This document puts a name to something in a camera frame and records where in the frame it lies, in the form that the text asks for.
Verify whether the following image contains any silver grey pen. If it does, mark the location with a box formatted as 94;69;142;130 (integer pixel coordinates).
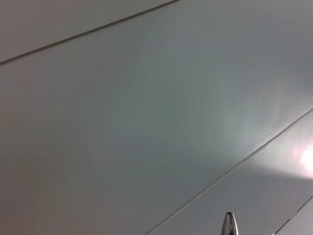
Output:
221;211;239;235

